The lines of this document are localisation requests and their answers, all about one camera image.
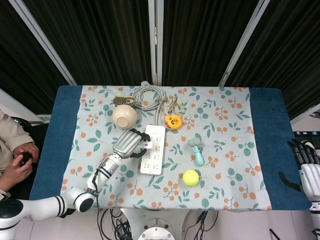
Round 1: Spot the person's left hand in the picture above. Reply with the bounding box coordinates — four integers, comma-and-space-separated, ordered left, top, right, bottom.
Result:
13, 143, 40, 163

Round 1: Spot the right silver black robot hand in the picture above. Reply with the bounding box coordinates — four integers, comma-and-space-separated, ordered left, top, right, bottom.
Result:
278, 138, 320, 201

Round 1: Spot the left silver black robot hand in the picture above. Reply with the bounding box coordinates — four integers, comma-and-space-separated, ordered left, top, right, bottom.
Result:
112, 128, 151, 160

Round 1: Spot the person's right hand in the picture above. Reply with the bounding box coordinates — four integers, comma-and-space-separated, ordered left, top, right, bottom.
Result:
0, 156, 33, 193

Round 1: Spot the grey round robot base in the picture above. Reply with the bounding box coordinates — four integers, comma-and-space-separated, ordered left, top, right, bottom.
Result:
137, 216, 176, 240

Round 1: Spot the person's right forearm beige sleeve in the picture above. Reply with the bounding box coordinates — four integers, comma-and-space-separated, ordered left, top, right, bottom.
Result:
0, 187, 12, 202

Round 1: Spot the person's left forearm beige sleeve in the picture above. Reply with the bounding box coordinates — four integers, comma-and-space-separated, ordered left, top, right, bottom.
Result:
0, 109, 35, 153

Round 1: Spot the white power strip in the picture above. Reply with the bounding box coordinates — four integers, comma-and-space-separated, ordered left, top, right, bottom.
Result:
139, 124, 167, 177

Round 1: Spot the beige bowl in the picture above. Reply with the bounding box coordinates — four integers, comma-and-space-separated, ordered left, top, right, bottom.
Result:
112, 104, 138, 130

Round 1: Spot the white black sneaker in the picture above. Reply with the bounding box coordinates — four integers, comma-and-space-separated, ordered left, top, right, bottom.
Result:
299, 139, 320, 157

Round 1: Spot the gold tin can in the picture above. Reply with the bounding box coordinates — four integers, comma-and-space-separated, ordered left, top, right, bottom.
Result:
113, 94, 136, 107

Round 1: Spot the yellow orange tape measure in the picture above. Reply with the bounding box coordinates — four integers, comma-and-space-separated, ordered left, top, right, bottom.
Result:
164, 113, 183, 131

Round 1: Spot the blue fabric table cover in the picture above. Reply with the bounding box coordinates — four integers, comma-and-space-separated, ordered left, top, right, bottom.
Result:
28, 85, 307, 212

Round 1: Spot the yellow tennis ball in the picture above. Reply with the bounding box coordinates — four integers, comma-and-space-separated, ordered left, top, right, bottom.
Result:
182, 169, 200, 187

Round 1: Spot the teal handheld fan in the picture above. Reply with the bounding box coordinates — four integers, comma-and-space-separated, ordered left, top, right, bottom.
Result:
187, 137, 205, 167

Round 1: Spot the floral fruit print tablecloth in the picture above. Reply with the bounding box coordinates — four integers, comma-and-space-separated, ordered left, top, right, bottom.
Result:
57, 85, 273, 211

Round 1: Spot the black pleated curtain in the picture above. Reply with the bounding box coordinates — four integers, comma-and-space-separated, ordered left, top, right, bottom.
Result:
0, 0, 70, 115
224, 0, 320, 121
161, 0, 260, 86
23, 0, 153, 86

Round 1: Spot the grey cable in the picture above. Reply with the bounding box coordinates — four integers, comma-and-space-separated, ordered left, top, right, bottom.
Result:
131, 80, 167, 126

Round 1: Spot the metal keychain with green loop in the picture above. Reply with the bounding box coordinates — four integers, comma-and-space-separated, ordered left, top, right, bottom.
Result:
167, 94, 188, 116

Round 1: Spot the black cable bundle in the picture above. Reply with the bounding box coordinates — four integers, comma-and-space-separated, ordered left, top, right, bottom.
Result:
97, 208, 138, 240
179, 209, 220, 240

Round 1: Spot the white metal frame post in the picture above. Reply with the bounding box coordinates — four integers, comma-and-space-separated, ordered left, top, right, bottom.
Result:
218, 0, 271, 86
8, 0, 77, 86
147, 0, 164, 86

